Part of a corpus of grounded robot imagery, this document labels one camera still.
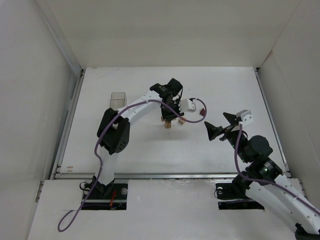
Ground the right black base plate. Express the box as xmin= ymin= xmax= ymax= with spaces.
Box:
xmin=214 ymin=181 xmax=265 ymax=210

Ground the dark red triangular block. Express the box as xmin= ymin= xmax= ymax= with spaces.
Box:
xmin=199 ymin=108 xmax=207 ymax=117

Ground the aluminium rail front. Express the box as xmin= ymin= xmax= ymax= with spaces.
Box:
xmin=53 ymin=171 xmax=293 ymax=181

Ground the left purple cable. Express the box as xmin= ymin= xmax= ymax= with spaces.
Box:
xmin=57 ymin=97 xmax=208 ymax=232

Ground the purple cable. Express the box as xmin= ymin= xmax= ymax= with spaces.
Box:
xmin=57 ymin=97 xmax=208 ymax=232
xmin=233 ymin=123 xmax=320 ymax=216

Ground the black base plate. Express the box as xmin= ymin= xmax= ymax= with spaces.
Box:
xmin=214 ymin=181 xmax=265 ymax=210
xmin=81 ymin=182 xmax=129 ymax=211

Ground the aluminium rail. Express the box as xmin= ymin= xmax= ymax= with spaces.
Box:
xmin=53 ymin=171 xmax=293 ymax=181
xmin=253 ymin=67 xmax=292 ymax=178
xmin=45 ymin=69 xmax=86 ymax=180

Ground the clear plastic box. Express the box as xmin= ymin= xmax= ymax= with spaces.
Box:
xmin=109 ymin=92 xmax=127 ymax=110

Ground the aluminium rail right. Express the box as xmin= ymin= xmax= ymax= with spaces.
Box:
xmin=253 ymin=67 xmax=292 ymax=178

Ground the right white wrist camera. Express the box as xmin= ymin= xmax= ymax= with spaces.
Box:
xmin=236 ymin=109 xmax=254 ymax=127

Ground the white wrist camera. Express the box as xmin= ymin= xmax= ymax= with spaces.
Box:
xmin=178 ymin=98 xmax=197 ymax=113
xmin=236 ymin=109 xmax=254 ymax=127

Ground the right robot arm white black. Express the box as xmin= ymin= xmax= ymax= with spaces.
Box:
xmin=204 ymin=110 xmax=320 ymax=240

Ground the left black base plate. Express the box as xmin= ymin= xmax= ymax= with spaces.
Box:
xmin=81 ymin=182 xmax=129 ymax=211

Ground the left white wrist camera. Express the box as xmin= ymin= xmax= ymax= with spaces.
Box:
xmin=178 ymin=98 xmax=197 ymax=113

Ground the plain light wood block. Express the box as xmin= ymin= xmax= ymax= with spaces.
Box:
xmin=178 ymin=117 xmax=186 ymax=125

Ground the striped dark wood block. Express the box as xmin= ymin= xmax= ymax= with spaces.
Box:
xmin=164 ymin=121 xmax=172 ymax=129

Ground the aluminium rail left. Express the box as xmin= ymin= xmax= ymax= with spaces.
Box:
xmin=45 ymin=69 xmax=86 ymax=180

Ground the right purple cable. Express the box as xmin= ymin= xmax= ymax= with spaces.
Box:
xmin=233 ymin=123 xmax=320 ymax=216

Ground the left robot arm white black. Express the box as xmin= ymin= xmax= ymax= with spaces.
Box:
xmin=92 ymin=78 xmax=183 ymax=198

